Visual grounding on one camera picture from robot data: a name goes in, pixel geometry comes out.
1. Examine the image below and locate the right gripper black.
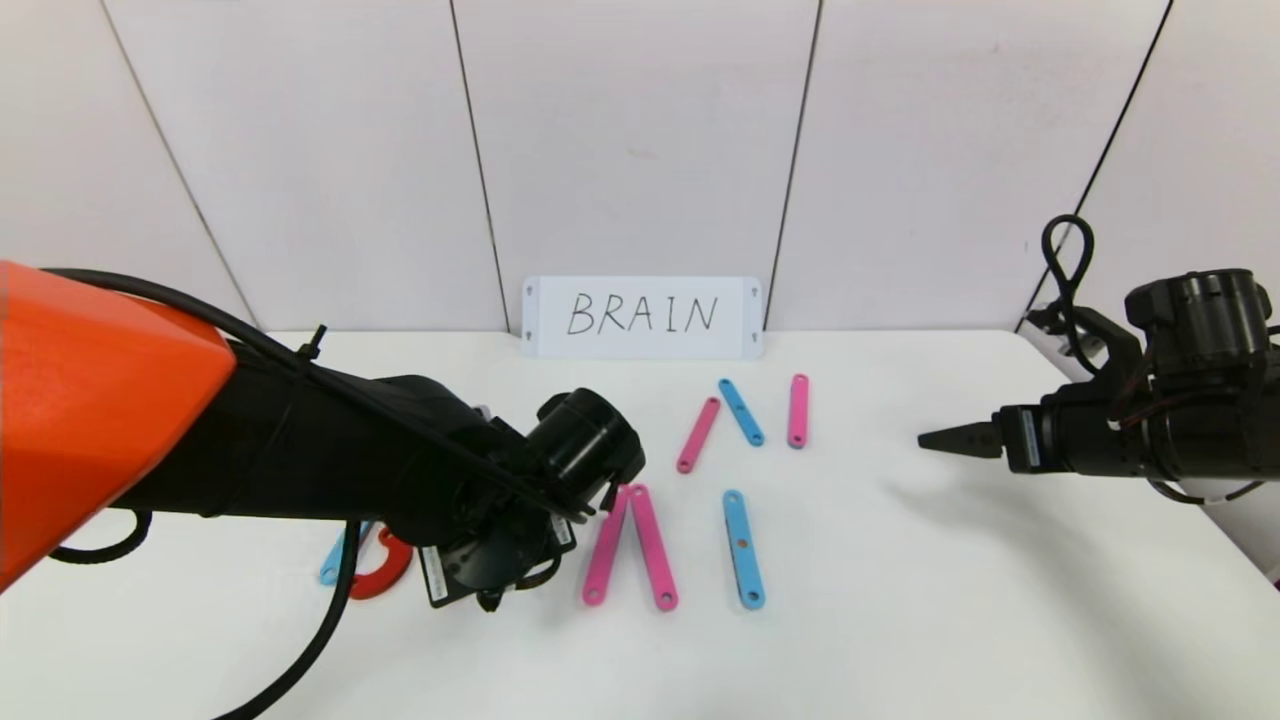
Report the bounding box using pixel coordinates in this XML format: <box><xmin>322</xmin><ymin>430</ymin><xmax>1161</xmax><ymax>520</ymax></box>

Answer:
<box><xmin>917</xmin><ymin>387</ymin><xmax>1148</xmax><ymax>478</ymax></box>

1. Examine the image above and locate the pink bar with holes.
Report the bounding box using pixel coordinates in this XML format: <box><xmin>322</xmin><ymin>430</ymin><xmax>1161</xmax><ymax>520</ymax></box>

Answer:
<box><xmin>583</xmin><ymin>484</ymin><xmax>632</xmax><ymax>608</ymax></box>
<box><xmin>676</xmin><ymin>396</ymin><xmax>723</xmax><ymax>475</ymax></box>
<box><xmin>629</xmin><ymin>484</ymin><xmax>680</xmax><ymax>612</ymax></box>
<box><xmin>786</xmin><ymin>373</ymin><xmax>811</xmax><ymax>450</ymax></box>

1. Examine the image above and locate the white BRAIN word card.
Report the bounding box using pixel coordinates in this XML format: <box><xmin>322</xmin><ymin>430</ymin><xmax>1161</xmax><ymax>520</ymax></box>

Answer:
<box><xmin>522</xmin><ymin>276</ymin><xmax>764</xmax><ymax>361</ymax></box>

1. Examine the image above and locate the medium blue flat bar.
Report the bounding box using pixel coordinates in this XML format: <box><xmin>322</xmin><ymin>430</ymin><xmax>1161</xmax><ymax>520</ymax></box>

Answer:
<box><xmin>717</xmin><ymin>378</ymin><xmax>767</xmax><ymax>448</ymax></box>

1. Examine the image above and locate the light blue flat bar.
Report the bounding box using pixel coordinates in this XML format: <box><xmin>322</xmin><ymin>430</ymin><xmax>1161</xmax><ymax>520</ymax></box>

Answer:
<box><xmin>722</xmin><ymin>489</ymin><xmax>768</xmax><ymax>611</ymax></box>
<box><xmin>318</xmin><ymin>522</ymin><xmax>373</xmax><ymax>587</ymax></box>

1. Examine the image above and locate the large red arc piece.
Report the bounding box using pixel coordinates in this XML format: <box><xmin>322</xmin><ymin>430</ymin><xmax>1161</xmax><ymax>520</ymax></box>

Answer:
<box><xmin>348</xmin><ymin>528</ymin><xmax>415</xmax><ymax>602</ymax></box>

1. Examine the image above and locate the black looped camera cable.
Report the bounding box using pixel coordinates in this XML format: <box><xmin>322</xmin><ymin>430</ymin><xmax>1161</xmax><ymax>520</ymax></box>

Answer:
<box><xmin>1040</xmin><ymin>214</ymin><xmax>1096</xmax><ymax>346</ymax></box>

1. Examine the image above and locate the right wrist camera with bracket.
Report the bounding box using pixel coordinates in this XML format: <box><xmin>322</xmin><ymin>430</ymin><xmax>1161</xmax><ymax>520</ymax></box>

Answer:
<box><xmin>1025</xmin><ymin>305</ymin><xmax>1146</xmax><ymax>376</ymax></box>

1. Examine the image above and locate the thick black power cable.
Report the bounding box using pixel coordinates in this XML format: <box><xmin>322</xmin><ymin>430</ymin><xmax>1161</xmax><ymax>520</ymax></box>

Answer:
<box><xmin>210</xmin><ymin>518</ymin><xmax>363</xmax><ymax>720</ymax></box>

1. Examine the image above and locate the short black cable loop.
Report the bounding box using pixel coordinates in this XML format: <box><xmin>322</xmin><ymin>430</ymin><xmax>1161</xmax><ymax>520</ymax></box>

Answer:
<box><xmin>48</xmin><ymin>510</ymin><xmax>153</xmax><ymax>566</ymax></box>

